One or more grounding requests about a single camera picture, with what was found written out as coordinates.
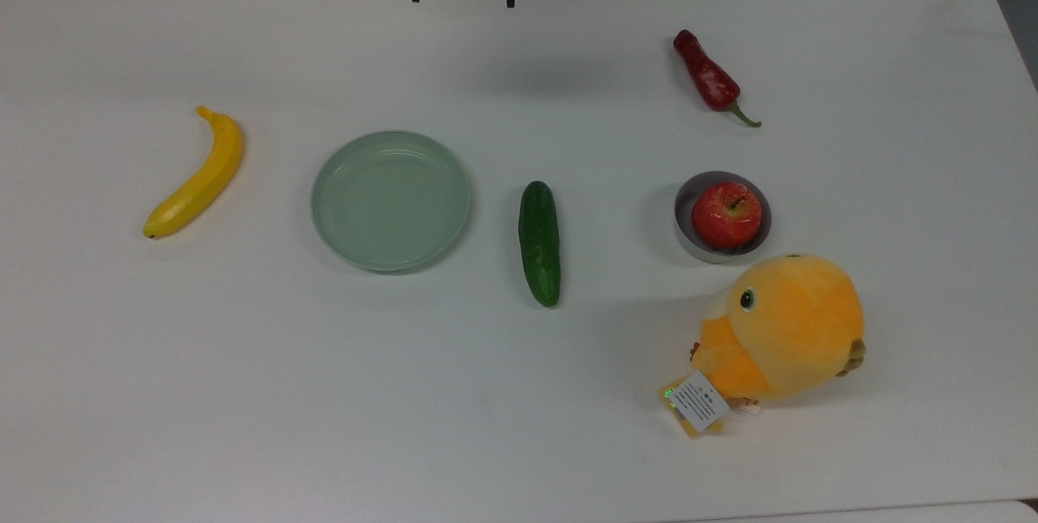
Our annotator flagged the orange plush toy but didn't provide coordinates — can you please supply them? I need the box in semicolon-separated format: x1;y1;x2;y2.
689;254;867;414

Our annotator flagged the red chili pepper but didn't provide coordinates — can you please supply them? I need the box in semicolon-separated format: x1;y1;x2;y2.
672;29;763;129

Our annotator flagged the yellow banana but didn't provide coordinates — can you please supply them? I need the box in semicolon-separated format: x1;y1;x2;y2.
143;105;245;240

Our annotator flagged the small grey bowl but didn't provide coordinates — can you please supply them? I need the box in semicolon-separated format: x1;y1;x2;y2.
674;171;773;265

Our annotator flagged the dark green cucumber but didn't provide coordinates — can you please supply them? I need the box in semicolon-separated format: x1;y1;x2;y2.
518;180;562;308

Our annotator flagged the red apple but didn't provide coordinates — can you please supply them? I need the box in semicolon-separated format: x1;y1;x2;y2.
691;181;764;251

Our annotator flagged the yellow card tag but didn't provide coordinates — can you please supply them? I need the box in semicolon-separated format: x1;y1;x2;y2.
658;377;723;439

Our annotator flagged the pale green plastic plate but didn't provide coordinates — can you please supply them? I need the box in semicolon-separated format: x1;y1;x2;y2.
311;130;473;273

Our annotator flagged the white paper tag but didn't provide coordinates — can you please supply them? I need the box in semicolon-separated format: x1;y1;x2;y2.
668;371;730;434

